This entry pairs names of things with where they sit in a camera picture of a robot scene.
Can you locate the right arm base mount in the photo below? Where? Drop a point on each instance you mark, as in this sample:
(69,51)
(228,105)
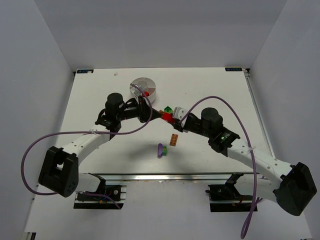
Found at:
(224,198)

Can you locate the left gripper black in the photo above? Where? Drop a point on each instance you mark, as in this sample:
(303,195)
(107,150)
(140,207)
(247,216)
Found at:
(144,110)

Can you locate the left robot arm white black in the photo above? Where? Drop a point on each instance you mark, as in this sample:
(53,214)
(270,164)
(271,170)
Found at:
(60,168)

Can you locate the aluminium table frame rail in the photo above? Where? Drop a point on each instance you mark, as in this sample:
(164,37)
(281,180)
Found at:
(266,138)

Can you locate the green yellow stacked lego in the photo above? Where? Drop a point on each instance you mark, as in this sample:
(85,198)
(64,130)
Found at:
(168,110)

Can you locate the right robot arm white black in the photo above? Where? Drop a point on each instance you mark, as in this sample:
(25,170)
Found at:
(292,187)

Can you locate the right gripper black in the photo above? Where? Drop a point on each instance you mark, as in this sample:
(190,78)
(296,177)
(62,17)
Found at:
(180,124)

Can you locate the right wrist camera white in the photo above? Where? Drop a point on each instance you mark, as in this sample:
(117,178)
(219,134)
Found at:
(179,113)

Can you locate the orange flat lego plate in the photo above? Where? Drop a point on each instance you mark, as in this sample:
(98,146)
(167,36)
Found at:
(173,140)

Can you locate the white round divided container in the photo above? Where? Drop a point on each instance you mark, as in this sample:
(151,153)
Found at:
(148,87)

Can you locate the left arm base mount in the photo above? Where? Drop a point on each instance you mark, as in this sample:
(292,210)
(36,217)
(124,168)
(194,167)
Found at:
(113,198)

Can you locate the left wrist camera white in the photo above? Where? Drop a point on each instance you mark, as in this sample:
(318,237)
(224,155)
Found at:
(135,90)

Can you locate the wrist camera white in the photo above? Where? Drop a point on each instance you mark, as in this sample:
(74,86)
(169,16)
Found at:
(179,113)
(135,90)

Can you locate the purple green lego piece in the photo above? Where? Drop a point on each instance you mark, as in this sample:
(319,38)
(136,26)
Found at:
(161,150)

